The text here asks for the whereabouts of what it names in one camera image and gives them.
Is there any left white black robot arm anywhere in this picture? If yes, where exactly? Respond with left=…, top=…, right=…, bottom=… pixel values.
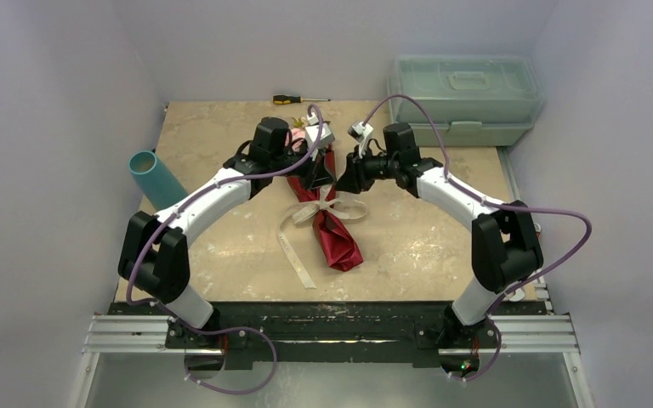
left=117, top=116, right=334, bottom=348

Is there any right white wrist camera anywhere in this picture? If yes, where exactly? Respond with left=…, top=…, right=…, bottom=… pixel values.
left=348, top=122, right=374, bottom=158

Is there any purple cable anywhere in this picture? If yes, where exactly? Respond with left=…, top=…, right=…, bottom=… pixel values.
left=125, top=103, right=327, bottom=395
left=360, top=93, right=593, bottom=383

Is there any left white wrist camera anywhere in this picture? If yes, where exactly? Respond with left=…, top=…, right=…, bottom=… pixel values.
left=304, top=113, right=335, bottom=149

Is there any pink flower bouquet red wrap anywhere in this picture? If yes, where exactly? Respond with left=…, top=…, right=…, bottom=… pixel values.
left=286, top=115, right=365, bottom=273

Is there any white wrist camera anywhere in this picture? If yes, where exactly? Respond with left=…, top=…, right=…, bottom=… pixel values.
left=304, top=113, right=335, bottom=149
left=348, top=122, right=374, bottom=158

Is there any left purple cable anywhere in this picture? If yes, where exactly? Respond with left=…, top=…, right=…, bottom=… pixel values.
left=125, top=103, right=327, bottom=395

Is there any yellow black screwdriver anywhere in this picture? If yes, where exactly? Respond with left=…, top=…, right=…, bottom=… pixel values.
left=271, top=94, right=331, bottom=105

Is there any cream printed ribbon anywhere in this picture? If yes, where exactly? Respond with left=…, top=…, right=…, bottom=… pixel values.
left=276, top=185, right=368, bottom=290

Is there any teal cylindrical vase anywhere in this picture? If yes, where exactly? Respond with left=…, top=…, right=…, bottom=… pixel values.
left=128, top=150, right=188, bottom=211

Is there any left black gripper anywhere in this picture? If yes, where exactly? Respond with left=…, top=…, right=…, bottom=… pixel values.
left=270, top=140, right=336, bottom=191

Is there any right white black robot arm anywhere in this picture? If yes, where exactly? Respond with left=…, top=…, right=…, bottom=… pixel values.
left=336, top=122, right=543, bottom=346

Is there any green translucent plastic toolbox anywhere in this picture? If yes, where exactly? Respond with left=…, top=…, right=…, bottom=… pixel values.
left=387, top=55, right=544, bottom=147

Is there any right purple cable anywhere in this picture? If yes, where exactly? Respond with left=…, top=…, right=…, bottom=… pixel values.
left=360, top=93, right=593, bottom=383

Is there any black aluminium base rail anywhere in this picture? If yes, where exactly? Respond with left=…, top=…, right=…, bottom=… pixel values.
left=84, top=302, right=578, bottom=373

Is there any orange handled utility knife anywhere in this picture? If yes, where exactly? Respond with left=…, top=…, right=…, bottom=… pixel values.
left=503, top=222, right=542, bottom=303

